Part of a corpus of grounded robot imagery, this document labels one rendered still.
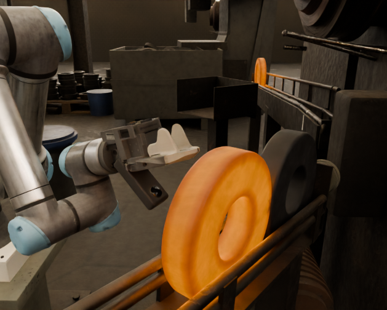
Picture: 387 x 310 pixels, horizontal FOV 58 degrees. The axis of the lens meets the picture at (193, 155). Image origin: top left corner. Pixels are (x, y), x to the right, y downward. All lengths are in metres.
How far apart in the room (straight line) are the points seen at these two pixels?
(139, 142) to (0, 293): 0.58
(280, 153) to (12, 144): 0.49
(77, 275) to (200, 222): 1.25
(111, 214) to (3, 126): 0.27
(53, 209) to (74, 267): 0.86
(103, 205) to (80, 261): 0.84
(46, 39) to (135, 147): 0.33
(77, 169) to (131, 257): 0.86
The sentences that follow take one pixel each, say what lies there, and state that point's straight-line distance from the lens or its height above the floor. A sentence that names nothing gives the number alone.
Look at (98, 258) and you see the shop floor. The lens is 1.59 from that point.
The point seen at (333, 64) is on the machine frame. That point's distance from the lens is 1.08.
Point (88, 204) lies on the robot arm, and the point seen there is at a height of 0.57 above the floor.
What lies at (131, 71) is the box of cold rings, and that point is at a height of 0.56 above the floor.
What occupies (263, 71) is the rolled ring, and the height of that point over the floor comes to 0.71.
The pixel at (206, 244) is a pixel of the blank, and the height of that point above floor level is 0.73.
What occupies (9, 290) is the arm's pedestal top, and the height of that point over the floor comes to 0.30.
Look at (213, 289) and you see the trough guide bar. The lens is 0.31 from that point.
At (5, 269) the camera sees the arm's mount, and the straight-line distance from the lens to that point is 1.04.
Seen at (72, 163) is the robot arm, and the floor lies 0.65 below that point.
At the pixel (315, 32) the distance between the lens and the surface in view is 0.92.
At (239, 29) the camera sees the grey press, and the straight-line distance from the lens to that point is 3.77.
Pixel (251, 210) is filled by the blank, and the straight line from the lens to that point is 0.38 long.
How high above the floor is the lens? 0.91
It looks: 20 degrees down
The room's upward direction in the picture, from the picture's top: straight up
